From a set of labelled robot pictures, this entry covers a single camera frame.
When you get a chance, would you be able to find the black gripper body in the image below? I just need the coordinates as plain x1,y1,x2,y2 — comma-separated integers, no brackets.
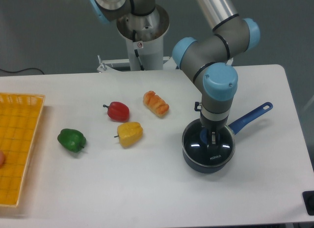
200,115,228,133

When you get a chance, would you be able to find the glass lid blue knob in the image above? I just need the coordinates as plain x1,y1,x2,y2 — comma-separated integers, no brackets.
182,119,235,173

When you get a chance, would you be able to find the dark blue saucepan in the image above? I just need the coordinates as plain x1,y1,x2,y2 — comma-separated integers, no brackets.
186,102,273,173

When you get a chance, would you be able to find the yellow bell pepper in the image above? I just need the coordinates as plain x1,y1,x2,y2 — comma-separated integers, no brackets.
115,122,143,148

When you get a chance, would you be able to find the green bell pepper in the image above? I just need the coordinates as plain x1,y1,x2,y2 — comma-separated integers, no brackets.
57,128,87,153

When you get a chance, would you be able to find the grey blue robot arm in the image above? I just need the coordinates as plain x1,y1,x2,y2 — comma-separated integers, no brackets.
89,0,260,149

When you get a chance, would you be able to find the orange bread loaf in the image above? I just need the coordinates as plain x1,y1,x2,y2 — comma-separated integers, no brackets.
143,91,169,117

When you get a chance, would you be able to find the red bell pepper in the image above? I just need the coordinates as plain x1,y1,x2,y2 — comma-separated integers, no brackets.
103,101,130,122

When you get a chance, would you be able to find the black device table corner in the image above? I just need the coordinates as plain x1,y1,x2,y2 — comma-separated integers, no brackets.
302,191,314,216

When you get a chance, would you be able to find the yellow woven basket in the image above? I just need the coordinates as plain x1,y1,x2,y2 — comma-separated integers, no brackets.
0,92,45,207

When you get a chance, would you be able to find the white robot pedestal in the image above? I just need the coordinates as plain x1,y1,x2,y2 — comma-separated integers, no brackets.
116,5,170,71

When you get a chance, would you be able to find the black floor cable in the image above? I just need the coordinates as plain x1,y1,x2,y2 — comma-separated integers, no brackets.
0,67,45,75

